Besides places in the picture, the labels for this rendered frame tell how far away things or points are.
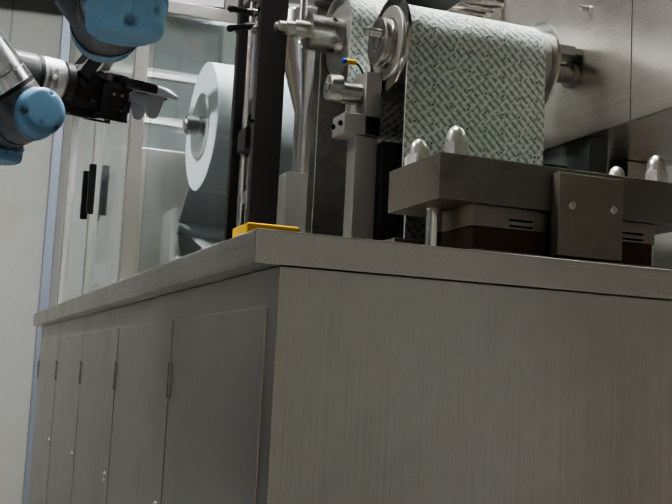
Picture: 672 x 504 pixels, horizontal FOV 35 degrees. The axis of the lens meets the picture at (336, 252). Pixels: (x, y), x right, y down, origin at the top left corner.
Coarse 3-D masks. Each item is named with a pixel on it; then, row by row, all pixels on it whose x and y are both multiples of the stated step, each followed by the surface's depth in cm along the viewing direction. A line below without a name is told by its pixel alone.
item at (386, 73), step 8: (392, 8) 164; (384, 16) 167; (392, 16) 164; (400, 16) 161; (400, 24) 161; (400, 32) 160; (400, 40) 160; (544, 40) 170; (400, 48) 160; (392, 64) 162; (376, 72) 168; (384, 72) 165; (392, 72) 162; (384, 80) 165; (400, 80) 164
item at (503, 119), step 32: (416, 64) 159; (416, 96) 159; (448, 96) 161; (480, 96) 163; (512, 96) 165; (544, 96) 167; (416, 128) 158; (448, 128) 160; (480, 128) 162; (512, 128) 164; (512, 160) 164
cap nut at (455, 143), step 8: (456, 128) 141; (448, 136) 141; (456, 136) 141; (464, 136) 141; (448, 144) 141; (456, 144) 140; (464, 144) 141; (448, 152) 141; (456, 152) 140; (464, 152) 141
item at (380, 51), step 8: (376, 24) 165; (384, 24) 162; (392, 24) 162; (384, 32) 162; (392, 32) 161; (368, 40) 167; (376, 40) 164; (384, 40) 161; (392, 40) 161; (368, 48) 167; (376, 48) 165; (384, 48) 161; (392, 48) 161; (368, 56) 167; (376, 56) 164; (384, 56) 162; (392, 56) 162; (376, 64) 164; (384, 64) 163
